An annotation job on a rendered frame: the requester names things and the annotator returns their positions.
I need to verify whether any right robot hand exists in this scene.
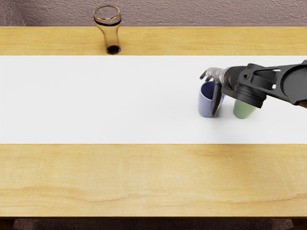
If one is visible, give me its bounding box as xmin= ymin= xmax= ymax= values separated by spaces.
xmin=200 ymin=67 xmax=228 ymax=116

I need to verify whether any blue cup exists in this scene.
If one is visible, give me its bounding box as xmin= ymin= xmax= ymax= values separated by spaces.
xmin=198 ymin=81 xmax=226 ymax=118

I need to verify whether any green cup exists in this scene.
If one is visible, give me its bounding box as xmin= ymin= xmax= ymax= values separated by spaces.
xmin=233 ymin=99 xmax=258 ymax=119

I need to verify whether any white table runner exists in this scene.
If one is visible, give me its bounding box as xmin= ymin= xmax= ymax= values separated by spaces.
xmin=0 ymin=55 xmax=307 ymax=145

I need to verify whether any tall clear drinking glass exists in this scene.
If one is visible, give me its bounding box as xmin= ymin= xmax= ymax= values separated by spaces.
xmin=93 ymin=5 xmax=122 ymax=55

